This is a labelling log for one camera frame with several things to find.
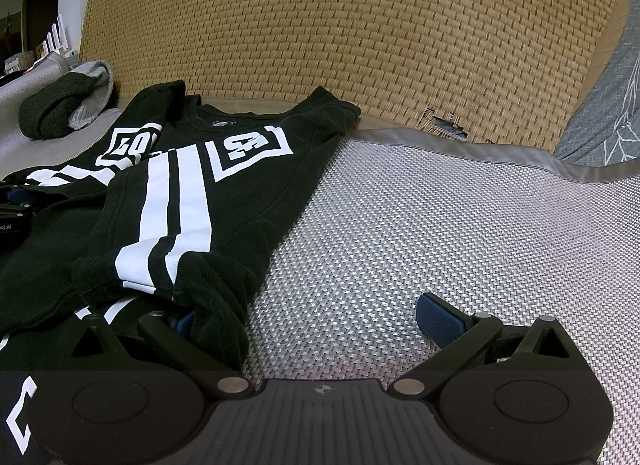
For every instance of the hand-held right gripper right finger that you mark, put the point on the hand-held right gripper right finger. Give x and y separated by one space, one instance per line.
440 321

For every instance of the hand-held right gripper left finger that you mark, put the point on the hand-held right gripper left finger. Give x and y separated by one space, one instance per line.
184 324

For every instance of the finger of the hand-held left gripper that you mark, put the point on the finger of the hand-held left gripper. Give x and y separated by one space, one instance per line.
15 193

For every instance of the black white-print t-shirt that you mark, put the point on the black white-print t-shirt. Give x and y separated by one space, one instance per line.
190 195

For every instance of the dark grey folded garment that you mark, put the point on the dark grey folded garment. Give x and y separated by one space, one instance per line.
55 105

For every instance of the white router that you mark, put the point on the white router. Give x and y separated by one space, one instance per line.
57 40

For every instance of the dark wooden door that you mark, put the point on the dark wooden door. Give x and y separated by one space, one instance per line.
40 20

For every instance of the grey line-patterned sheet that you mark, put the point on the grey line-patterned sheet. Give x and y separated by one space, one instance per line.
605 110

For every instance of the woven rattan mattress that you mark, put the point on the woven rattan mattress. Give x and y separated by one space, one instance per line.
350 35

